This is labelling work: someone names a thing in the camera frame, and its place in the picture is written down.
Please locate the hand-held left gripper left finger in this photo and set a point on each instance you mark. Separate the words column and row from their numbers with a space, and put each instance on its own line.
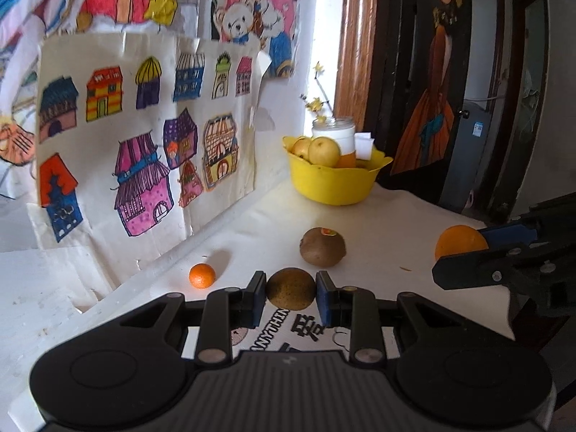
column 257, row 299

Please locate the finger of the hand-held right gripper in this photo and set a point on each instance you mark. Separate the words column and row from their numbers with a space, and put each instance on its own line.
column 472, row 270
column 508, row 237

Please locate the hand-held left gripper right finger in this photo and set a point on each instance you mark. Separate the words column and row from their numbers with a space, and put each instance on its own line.
column 323, row 299

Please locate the oval small orange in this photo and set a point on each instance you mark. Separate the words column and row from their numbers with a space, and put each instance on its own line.
column 456, row 240

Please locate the small kiwi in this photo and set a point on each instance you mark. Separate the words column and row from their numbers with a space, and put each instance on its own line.
column 290, row 290

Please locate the large kiwi with sticker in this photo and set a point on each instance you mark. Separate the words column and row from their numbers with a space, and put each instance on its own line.
column 323, row 247

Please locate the round small tangerine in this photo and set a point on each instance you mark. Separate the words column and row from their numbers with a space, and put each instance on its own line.
column 202, row 276

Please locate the grey appliance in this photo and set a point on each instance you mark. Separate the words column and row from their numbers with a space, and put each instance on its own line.
column 468, row 162

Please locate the yellow plastic bowl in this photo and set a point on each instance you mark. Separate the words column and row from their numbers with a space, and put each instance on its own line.
column 333, row 186

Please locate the large yellow pear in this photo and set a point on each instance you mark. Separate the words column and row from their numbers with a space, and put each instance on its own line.
column 325, row 152

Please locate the small yellow pear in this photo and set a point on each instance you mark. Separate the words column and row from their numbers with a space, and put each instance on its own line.
column 300, row 148

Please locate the orange dress figure poster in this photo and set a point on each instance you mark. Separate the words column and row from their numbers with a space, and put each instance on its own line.
column 436, row 99

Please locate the white folded paper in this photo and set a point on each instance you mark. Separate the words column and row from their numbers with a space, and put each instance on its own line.
column 363, row 146

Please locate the white glass jar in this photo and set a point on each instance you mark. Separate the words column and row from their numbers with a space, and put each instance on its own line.
column 339, row 137

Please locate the yellow flower twig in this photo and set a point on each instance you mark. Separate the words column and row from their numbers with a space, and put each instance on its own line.
column 318, row 103

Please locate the colourful houses drawing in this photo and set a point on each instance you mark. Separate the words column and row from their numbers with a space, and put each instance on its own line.
column 135, row 117

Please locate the girl and bear poster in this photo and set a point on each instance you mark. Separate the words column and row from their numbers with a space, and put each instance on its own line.
column 252, row 9

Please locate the large figure drawing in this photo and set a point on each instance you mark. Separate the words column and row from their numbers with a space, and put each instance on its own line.
column 27, row 9

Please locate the wooden door frame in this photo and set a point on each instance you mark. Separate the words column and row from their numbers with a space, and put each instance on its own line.
column 355, row 45

